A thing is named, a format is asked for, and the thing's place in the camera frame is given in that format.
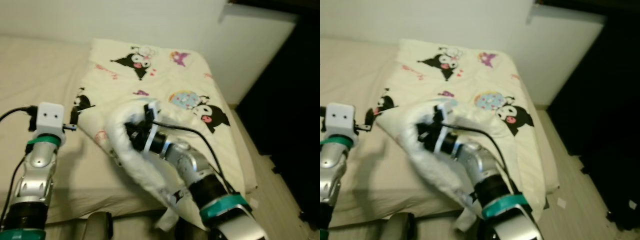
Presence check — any cream bed mattress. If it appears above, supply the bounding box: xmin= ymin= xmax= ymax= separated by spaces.
xmin=320 ymin=35 xmax=560 ymax=228
xmin=0 ymin=34 xmax=258 ymax=226

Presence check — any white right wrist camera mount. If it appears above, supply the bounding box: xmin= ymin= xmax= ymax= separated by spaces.
xmin=434 ymin=100 xmax=458 ymax=121
xmin=140 ymin=100 xmax=163 ymax=153

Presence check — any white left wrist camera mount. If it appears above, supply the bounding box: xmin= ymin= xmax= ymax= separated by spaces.
xmin=325 ymin=103 xmax=358 ymax=138
xmin=29 ymin=102 xmax=67 ymax=137

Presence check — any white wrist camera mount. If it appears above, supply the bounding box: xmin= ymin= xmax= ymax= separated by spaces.
xmin=434 ymin=100 xmax=458 ymax=121
xmin=140 ymin=100 xmax=163 ymax=153
xmin=29 ymin=102 xmax=67 ymax=137
xmin=325 ymin=103 xmax=358 ymax=138

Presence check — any cream cartoon print blanket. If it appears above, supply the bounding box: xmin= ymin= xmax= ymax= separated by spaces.
xmin=375 ymin=39 xmax=548 ymax=233
xmin=75 ymin=38 xmax=251 ymax=233

